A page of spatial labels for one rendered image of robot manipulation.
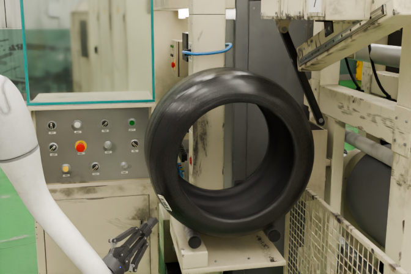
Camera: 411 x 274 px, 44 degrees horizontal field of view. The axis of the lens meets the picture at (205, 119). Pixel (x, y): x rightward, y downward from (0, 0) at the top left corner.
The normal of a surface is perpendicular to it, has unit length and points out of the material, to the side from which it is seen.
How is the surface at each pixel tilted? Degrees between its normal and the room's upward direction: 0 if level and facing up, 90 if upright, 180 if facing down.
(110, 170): 90
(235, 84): 42
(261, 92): 80
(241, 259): 0
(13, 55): 90
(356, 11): 90
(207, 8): 90
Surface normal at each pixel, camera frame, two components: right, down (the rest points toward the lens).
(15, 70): 0.43, 0.18
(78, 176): 0.18, 0.20
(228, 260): 0.00, -0.98
